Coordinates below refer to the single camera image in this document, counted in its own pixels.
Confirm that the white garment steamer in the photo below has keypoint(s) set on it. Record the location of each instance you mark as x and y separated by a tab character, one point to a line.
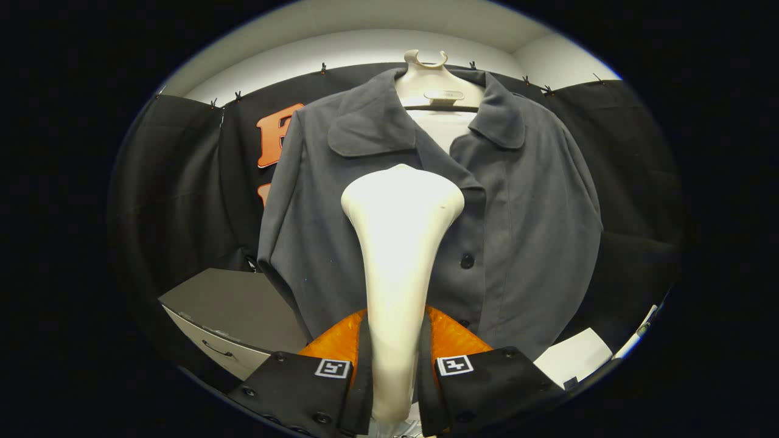
398	243

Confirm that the white square table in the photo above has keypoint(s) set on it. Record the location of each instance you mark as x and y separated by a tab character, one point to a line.
575	359

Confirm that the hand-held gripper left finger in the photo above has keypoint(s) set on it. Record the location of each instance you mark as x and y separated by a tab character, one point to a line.
292	389

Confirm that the white side table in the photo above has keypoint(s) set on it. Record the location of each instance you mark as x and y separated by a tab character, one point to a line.
639	333

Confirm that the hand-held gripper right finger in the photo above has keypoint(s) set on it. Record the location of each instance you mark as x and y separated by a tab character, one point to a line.
493	383

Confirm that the cream garment hanger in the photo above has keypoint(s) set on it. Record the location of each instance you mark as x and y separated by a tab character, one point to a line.
432	79

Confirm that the grey drawer cabinet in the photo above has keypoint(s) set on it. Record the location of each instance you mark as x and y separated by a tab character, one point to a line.
237	304

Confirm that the grey button-up shirt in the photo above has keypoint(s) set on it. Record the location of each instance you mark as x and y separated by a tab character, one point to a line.
523	231

